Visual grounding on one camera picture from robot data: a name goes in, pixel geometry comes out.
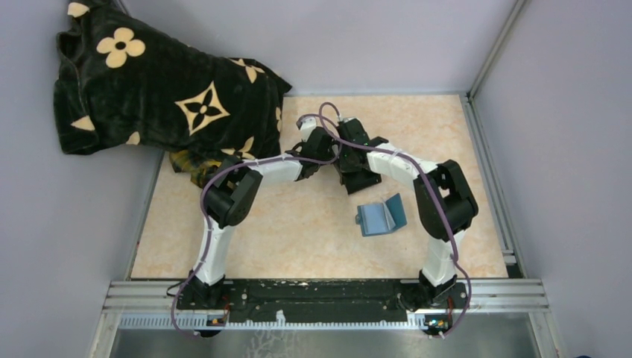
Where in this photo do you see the black card box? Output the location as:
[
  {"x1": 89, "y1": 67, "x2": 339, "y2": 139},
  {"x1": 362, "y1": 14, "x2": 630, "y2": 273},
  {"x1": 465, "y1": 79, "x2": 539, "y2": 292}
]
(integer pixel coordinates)
[{"x1": 335, "y1": 166, "x2": 382, "y2": 195}]

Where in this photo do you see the blue card holder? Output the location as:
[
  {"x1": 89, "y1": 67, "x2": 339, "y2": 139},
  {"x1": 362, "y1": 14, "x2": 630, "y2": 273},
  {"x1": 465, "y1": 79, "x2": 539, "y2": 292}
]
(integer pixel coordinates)
[{"x1": 355, "y1": 193, "x2": 408, "y2": 237}]

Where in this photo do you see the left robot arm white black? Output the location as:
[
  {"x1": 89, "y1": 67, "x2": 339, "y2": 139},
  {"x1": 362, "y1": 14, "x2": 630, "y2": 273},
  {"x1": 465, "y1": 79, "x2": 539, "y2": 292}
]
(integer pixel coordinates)
[{"x1": 183, "y1": 127, "x2": 336, "y2": 309}]

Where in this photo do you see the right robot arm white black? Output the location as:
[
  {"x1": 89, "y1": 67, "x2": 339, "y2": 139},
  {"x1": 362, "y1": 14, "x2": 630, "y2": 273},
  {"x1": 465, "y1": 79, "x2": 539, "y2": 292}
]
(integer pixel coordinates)
[{"x1": 335, "y1": 118, "x2": 478, "y2": 307}]

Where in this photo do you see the yellow black plaid cloth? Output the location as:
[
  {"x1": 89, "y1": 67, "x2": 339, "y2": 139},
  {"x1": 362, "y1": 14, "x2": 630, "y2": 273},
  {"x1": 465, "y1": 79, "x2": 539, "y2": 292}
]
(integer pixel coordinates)
[{"x1": 168, "y1": 150, "x2": 221, "y2": 189}]

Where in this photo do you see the black floral plush blanket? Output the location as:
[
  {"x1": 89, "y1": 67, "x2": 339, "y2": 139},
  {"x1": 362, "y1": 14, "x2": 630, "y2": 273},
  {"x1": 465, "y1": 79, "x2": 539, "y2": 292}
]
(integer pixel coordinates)
[{"x1": 53, "y1": 1, "x2": 291, "y2": 165}]

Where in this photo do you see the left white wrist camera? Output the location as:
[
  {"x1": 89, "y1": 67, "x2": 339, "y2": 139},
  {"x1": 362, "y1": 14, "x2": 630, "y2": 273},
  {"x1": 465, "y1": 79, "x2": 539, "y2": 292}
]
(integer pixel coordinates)
[{"x1": 297, "y1": 116, "x2": 317, "y2": 142}]

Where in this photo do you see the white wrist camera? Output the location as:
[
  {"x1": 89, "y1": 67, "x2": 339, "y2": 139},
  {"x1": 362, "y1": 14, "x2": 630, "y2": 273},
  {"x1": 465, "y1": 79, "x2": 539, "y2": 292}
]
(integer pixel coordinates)
[
  {"x1": 338, "y1": 117, "x2": 357, "y2": 123},
  {"x1": 297, "y1": 116, "x2": 317, "y2": 142}
]

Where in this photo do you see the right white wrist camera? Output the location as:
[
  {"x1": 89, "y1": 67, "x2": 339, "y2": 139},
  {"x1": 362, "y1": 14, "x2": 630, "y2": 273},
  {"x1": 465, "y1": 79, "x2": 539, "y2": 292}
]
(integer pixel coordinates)
[{"x1": 338, "y1": 117, "x2": 357, "y2": 123}]

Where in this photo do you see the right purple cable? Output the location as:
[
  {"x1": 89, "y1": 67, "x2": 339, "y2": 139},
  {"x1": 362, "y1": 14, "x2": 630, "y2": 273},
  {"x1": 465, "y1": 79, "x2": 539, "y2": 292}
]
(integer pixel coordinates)
[{"x1": 317, "y1": 101, "x2": 473, "y2": 340}]

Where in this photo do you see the purple cable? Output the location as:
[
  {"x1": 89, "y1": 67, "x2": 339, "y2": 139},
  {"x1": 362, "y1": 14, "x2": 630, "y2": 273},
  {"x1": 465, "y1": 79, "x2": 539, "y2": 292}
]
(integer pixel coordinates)
[
  {"x1": 171, "y1": 113, "x2": 344, "y2": 340},
  {"x1": 317, "y1": 101, "x2": 473, "y2": 340}
]

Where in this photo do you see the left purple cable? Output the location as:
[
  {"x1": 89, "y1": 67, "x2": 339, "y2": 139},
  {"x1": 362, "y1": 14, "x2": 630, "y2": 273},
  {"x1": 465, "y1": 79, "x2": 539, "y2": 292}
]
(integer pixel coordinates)
[{"x1": 171, "y1": 113, "x2": 344, "y2": 340}]

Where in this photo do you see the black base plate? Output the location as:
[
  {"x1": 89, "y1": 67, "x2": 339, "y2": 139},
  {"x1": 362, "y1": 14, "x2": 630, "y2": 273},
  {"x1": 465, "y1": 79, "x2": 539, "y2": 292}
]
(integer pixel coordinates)
[{"x1": 172, "y1": 279, "x2": 469, "y2": 324}]

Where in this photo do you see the aluminium frame rail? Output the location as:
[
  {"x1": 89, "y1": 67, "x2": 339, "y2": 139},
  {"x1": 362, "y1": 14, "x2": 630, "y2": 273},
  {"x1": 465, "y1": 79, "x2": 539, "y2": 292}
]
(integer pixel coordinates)
[{"x1": 89, "y1": 278, "x2": 565, "y2": 357}]

